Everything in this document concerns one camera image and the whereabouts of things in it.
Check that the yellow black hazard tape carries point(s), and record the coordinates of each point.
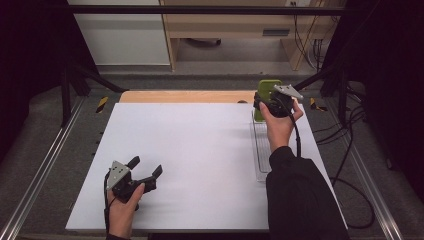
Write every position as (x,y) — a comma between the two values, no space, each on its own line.
(315,105)
(102,104)

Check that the white table board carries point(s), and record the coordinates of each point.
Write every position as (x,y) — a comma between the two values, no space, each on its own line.
(200,160)

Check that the wooden table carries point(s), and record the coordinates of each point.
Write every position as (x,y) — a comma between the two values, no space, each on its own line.
(186,96)

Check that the person's right hand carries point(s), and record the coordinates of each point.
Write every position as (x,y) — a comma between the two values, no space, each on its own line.
(280,130)

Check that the white cabinet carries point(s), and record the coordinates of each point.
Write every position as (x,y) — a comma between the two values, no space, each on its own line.
(123,36)

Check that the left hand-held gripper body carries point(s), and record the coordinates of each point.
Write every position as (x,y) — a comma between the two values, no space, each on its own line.
(125,185)

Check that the clear plastic packaging box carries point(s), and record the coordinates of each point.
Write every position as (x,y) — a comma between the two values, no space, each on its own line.
(261,150)

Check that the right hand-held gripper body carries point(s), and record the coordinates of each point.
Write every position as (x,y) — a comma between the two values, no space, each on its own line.
(281,103)

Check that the person's left hand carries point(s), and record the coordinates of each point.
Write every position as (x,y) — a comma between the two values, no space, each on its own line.
(123,213)

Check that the wooden desk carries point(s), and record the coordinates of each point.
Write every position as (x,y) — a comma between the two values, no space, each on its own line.
(230,23)

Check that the green phone case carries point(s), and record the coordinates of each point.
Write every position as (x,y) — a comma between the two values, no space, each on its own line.
(266,88)

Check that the black metal frame stand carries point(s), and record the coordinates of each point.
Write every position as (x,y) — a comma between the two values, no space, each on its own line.
(341,93)
(66,93)

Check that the aluminium floor rail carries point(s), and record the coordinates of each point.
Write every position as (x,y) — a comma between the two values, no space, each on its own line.
(40,173)
(373,186)

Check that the black curtain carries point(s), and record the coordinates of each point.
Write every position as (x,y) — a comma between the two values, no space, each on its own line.
(390,83)
(30,66)

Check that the black horizontal frame bar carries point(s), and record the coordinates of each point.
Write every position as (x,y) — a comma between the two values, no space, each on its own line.
(200,10)

